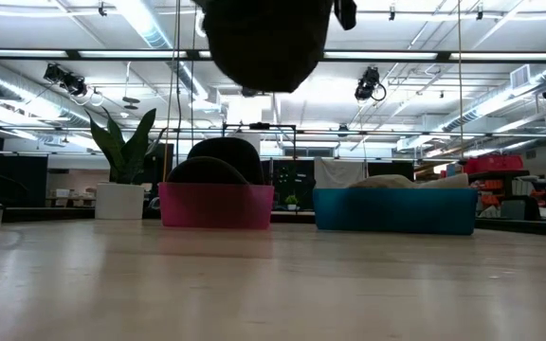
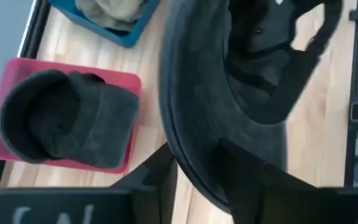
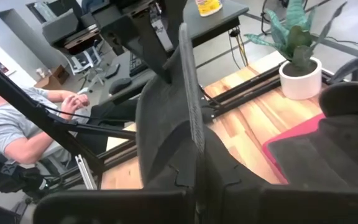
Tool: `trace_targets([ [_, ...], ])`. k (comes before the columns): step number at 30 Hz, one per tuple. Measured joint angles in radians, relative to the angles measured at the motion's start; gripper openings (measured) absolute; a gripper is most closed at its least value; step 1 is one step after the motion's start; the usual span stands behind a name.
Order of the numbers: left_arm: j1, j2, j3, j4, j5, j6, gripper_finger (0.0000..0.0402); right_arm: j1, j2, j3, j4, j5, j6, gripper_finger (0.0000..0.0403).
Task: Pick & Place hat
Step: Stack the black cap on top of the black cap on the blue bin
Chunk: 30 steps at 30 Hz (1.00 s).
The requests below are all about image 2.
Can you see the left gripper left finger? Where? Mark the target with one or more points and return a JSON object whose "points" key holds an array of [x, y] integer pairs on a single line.
{"points": [[154, 186]]}

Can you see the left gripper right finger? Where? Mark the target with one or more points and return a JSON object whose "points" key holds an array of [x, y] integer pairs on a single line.
{"points": [[247, 186]]}

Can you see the dark grey baseball cap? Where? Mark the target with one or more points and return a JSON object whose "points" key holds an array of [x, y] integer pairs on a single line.
{"points": [[110, 130], [197, 93], [14, 124]]}

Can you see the tan trousers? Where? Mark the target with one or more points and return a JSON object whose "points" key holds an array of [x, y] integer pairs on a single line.
{"points": [[110, 14]]}

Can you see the blue plastic tray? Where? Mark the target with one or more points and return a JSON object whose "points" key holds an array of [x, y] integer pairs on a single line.
{"points": [[120, 39]]}

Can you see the red plastic tray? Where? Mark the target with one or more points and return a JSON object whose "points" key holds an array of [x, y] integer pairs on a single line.
{"points": [[20, 63]]}

